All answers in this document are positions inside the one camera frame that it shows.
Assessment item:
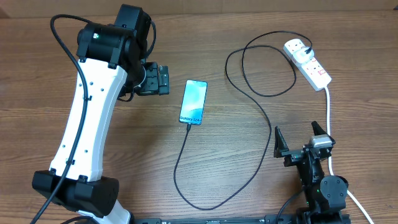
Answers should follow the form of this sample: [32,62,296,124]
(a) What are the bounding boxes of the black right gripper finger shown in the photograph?
[274,126,289,157]
[311,121,326,136]

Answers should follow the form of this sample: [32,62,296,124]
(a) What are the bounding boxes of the blue Galaxy S24+ smartphone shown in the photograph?
[179,80,208,125]

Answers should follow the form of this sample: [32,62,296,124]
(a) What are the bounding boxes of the black USB charging cable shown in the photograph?
[173,30,313,212]

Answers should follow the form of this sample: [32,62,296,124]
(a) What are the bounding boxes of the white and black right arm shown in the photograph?
[274,121,351,224]

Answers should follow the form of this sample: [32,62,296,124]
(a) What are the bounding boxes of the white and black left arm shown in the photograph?
[32,4,170,223]

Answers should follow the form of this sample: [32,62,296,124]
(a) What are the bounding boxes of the white charger plug adapter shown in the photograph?
[293,48,315,65]

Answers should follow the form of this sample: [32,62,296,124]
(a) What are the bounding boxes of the white power strip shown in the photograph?
[284,39,331,91]

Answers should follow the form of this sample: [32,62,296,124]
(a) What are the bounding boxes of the brown cardboard backdrop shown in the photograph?
[1,0,397,18]

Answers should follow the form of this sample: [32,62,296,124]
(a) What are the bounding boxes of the white power strip cord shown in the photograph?
[324,86,376,224]

